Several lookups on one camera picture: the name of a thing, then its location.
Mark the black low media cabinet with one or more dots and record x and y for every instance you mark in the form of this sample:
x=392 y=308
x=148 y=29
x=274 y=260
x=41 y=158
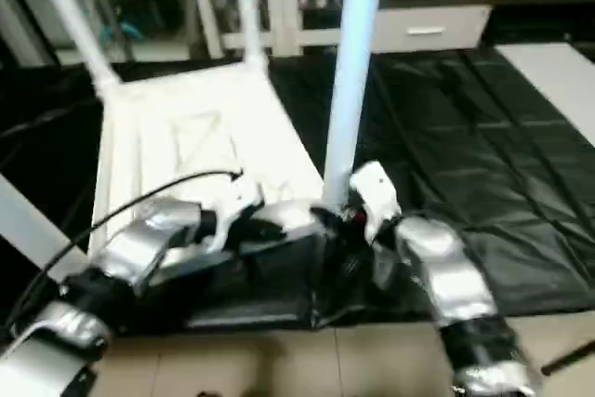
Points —
x=530 y=6

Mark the white glass door cabinet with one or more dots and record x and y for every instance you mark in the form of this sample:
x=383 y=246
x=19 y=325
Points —
x=279 y=39

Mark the white plastic table top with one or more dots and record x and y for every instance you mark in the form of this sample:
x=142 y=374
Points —
x=186 y=137

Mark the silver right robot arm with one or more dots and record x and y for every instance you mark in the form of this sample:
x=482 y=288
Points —
x=446 y=276

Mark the black stand leg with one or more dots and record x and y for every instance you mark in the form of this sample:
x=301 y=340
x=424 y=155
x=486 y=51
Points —
x=569 y=358

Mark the white drawer unit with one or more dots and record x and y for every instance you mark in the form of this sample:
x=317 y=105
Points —
x=423 y=30

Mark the blue plastic stool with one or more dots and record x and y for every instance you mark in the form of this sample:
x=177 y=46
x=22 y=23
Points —
x=121 y=30

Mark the black table mat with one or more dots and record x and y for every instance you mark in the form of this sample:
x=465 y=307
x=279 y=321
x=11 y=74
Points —
x=483 y=155

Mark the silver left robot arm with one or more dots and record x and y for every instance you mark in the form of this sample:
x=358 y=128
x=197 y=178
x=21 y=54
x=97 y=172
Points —
x=139 y=248

